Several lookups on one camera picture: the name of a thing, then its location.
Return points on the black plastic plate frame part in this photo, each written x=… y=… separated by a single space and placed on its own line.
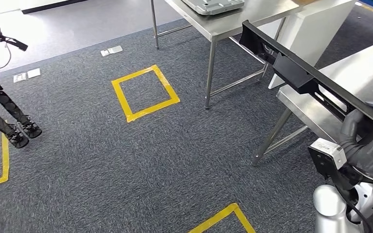
x=289 y=72

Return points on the grey metal tray part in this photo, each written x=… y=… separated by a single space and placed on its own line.
x=212 y=6

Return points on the stainless steel workbench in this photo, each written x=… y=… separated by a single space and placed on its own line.
x=366 y=70

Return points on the silver floor outlet plate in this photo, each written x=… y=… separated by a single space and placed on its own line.
x=111 y=50
x=20 y=78
x=34 y=73

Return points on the stainless steel table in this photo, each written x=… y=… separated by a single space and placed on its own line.
x=238 y=22

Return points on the white cabinet block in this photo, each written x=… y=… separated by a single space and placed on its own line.
x=308 y=32

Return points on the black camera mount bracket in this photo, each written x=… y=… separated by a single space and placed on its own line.
x=321 y=164

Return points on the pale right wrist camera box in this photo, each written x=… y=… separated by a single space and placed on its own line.
x=328 y=149

